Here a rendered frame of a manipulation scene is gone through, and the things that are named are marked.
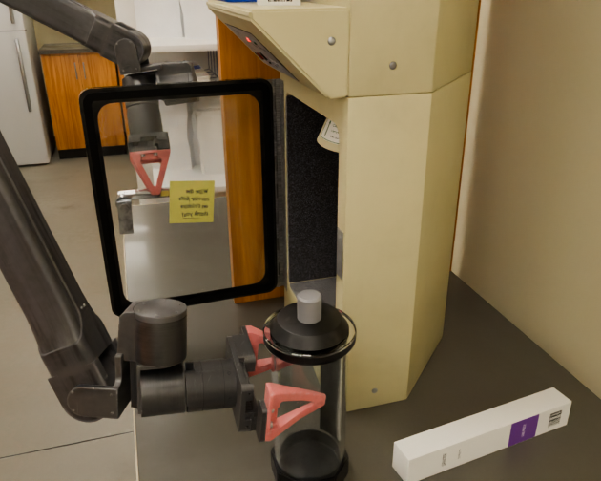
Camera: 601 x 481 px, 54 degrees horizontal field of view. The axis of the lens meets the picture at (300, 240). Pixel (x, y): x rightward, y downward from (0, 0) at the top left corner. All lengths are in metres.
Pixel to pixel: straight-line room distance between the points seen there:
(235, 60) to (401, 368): 0.58
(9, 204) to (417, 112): 0.48
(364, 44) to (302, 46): 0.07
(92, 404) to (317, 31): 0.47
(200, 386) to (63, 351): 0.15
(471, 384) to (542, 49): 0.57
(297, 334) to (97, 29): 0.63
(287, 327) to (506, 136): 0.68
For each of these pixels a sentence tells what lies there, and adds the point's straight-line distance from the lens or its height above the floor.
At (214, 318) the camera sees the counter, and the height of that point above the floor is 0.94.
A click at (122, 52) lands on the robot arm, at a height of 1.43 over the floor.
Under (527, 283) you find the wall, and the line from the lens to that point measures 1.19.
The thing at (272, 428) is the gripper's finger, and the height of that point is 1.09.
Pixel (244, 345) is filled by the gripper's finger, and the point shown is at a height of 1.14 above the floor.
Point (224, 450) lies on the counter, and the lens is 0.88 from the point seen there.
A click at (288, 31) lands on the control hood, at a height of 1.49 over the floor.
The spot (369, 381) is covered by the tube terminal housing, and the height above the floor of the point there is 0.99.
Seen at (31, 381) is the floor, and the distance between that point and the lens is 2.78.
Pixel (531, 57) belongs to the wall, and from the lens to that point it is 1.14.
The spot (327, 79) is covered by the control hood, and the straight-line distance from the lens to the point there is 0.71.
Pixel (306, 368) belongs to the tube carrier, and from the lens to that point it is 0.67.
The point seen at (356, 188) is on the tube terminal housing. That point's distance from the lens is 0.75.
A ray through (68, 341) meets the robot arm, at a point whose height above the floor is 1.19.
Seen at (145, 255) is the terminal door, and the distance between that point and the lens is 1.05.
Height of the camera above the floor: 1.54
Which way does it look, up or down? 24 degrees down
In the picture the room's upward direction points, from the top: straight up
